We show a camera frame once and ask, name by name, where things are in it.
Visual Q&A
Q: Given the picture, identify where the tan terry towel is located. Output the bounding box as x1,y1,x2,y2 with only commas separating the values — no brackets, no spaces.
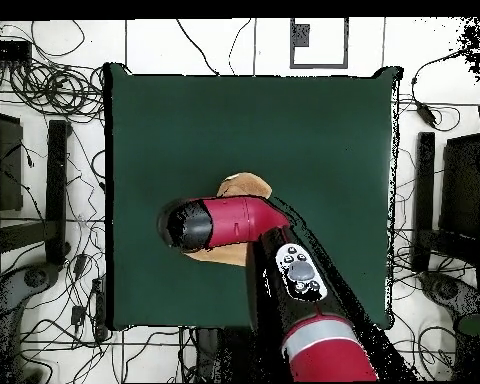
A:
182,171,273,268

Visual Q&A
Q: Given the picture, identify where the flat black box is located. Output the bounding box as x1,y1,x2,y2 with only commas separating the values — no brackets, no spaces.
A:
0,39,33,62

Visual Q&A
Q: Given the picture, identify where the dark green table cloth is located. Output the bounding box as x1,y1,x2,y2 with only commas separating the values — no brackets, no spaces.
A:
103,62,403,331

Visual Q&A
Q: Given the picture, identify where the black power strip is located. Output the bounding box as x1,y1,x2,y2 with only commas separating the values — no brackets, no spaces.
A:
91,275,110,343

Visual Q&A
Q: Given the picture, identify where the black stand base bar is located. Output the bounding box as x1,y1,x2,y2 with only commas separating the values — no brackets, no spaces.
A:
410,131,436,277
0,119,72,268

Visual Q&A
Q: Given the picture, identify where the black power adapter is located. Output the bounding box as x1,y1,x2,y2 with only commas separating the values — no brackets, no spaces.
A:
414,100,438,128

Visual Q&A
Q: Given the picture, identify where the grey office chair base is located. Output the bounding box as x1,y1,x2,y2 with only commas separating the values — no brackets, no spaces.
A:
417,270,480,321
0,261,61,383

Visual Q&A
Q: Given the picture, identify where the dark cabinet box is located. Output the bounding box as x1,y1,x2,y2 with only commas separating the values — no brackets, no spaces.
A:
0,109,24,212
438,133,480,241

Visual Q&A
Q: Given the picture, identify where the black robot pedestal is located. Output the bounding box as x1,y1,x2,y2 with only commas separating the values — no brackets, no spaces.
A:
193,327,265,383

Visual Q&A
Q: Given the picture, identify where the grey rectangular frame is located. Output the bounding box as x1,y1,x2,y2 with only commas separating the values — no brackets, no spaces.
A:
289,17,350,70

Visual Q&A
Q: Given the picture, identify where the coiled black cable bundle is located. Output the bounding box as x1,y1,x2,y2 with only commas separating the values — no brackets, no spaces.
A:
7,59,105,121

